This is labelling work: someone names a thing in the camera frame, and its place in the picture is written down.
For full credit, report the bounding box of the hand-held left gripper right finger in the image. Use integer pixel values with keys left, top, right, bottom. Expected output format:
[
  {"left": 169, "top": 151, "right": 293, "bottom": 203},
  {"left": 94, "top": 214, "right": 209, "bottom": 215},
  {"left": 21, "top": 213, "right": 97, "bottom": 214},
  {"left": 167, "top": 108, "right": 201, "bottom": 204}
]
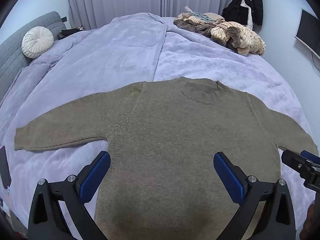
[{"left": 213, "top": 151, "right": 297, "bottom": 240}]

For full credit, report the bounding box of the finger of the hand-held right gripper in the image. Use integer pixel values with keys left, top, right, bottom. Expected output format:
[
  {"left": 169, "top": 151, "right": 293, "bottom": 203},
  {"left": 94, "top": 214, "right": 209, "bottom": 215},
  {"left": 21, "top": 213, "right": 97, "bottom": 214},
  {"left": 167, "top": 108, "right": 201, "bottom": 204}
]
[
  {"left": 281, "top": 150, "right": 313, "bottom": 178},
  {"left": 301, "top": 151, "right": 320, "bottom": 164}
]

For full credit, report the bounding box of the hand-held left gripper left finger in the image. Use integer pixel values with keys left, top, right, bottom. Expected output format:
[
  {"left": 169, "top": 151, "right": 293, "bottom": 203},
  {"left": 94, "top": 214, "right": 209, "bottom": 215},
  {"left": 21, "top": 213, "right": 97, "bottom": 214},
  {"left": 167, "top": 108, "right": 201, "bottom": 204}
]
[{"left": 27, "top": 151, "right": 111, "bottom": 240}]

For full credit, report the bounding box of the olive brown knit sweater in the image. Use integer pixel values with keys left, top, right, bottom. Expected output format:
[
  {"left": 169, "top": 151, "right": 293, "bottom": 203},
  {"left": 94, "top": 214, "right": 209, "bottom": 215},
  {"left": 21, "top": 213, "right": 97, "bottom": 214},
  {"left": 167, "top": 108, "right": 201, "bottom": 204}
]
[{"left": 14, "top": 76, "right": 319, "bottom": 240}]

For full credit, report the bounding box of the lavender fleece blanket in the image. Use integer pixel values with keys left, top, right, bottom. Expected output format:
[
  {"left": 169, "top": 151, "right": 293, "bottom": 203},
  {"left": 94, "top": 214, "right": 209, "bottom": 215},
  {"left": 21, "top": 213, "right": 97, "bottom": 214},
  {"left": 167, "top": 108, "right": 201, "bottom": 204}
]
[{"left": 0, "top": 12, "right": 314, "bottom": 230}]

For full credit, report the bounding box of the beige striped fleece garment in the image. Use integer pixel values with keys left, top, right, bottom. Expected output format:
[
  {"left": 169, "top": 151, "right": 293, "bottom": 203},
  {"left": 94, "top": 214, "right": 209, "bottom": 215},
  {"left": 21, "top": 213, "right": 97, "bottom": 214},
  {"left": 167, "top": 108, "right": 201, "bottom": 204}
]
[{"left": 184, "top": 15, "right": 266, "bottom": 56}]

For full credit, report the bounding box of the black device on nightstand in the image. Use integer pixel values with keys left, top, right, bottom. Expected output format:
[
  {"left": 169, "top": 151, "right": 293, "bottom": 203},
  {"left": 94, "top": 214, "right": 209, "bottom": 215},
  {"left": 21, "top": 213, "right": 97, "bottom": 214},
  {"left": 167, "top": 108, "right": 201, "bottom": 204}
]
[{"left": 57, "top": 26, "right": 84, "bottom": 40}]

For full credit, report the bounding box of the round white pleated pillow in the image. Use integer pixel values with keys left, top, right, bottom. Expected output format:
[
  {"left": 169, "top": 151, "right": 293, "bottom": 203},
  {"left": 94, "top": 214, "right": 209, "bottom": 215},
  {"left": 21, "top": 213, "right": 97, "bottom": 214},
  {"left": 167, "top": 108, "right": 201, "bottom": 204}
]
[{"left": 21, "top": 26, "right": 54, "bottom": 59}]

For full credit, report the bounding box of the grey quilted headboard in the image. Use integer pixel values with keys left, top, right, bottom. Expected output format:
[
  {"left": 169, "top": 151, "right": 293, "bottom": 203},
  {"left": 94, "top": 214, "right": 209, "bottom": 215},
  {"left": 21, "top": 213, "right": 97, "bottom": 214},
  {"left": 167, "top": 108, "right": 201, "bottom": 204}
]
[{"left": 0, "top": 11, "right": 67, "bottom": 100}]

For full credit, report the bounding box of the dark brown fleece garment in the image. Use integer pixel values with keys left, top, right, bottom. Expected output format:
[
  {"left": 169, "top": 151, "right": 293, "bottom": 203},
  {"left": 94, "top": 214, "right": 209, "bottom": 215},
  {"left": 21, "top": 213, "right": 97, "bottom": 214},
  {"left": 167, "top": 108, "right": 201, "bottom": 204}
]
[{"left": 173, "top": 17, "right": 241, "bottom": 49}]

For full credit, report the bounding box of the teal patterned cloth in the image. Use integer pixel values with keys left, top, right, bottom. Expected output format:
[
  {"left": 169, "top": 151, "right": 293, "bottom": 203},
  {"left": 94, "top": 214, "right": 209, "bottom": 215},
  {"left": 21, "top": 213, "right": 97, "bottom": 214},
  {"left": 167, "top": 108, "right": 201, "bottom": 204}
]
[{"left": 186, "top": 10, "right": 213, "bottom": 20}]

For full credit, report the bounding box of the black hanging jacket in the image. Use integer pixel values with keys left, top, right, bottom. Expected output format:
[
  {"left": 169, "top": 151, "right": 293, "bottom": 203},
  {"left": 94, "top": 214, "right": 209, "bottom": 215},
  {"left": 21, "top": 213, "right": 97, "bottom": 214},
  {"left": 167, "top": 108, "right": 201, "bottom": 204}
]
[{"left": 222, "top": 0, "right": 264, "bottom": 28}]

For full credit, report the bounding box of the black monitor cable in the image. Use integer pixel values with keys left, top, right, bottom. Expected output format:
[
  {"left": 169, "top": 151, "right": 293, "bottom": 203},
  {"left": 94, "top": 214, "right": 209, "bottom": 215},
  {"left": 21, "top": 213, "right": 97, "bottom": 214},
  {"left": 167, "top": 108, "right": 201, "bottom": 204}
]
[{"left": 311, "top": 51, "right": 320, "bottom": 73}]

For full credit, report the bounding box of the black wall monitor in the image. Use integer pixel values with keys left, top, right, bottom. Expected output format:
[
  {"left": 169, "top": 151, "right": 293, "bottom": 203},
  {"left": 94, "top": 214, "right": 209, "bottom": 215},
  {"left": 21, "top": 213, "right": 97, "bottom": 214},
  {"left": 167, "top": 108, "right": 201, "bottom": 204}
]
[{"left": 294, "top": 7, "right": 320, "bottom": 60}]

